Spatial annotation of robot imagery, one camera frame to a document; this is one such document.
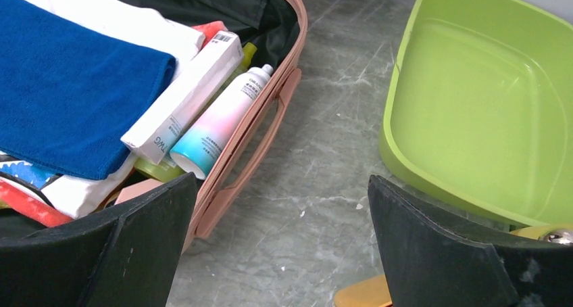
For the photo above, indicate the blue folded towel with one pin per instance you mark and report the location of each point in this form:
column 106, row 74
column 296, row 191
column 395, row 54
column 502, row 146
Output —
column 68, row 93

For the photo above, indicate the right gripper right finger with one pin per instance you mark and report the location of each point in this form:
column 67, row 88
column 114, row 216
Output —
column 433, row 257

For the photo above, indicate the pink hexagonal lid jar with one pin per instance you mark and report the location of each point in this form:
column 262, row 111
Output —
column 136, row 190

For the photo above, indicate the pink blue spray bottle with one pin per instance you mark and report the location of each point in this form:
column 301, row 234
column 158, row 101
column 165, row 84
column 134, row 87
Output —
column 199, row 148

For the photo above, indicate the red printed package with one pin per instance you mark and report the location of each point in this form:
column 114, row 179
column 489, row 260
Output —
column 24, row 204

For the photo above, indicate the pink hard-shell suitcase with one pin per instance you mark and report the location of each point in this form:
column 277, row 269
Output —
column 276, row 27

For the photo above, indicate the cream appliance with orange rim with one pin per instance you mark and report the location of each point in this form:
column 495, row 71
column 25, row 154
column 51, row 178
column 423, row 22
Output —
column 375, row 292

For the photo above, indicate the green plastic tray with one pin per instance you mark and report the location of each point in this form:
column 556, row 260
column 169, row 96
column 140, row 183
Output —
column 479, row 109

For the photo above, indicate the white folded shirt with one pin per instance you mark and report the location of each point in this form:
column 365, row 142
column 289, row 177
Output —
column 141, row 26

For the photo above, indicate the green yellow bottle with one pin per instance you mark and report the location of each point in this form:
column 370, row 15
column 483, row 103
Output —
column 167, row 169

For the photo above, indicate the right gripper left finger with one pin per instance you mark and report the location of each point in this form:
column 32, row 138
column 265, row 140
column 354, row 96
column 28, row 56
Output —
column 125, row 255

